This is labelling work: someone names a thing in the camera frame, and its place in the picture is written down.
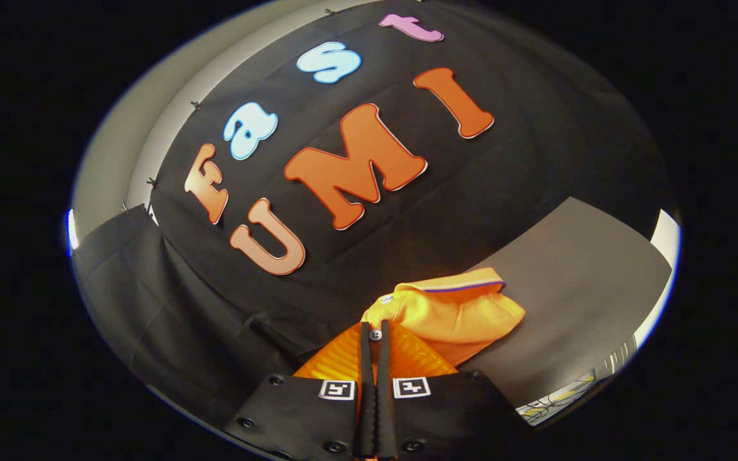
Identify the yellow polo shirt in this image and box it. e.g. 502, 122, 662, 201
361, 267, 527, 367

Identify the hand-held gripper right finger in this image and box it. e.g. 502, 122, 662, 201
375, 319, 533, 461

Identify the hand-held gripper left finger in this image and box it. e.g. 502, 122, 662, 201
222, 321, 377, 461

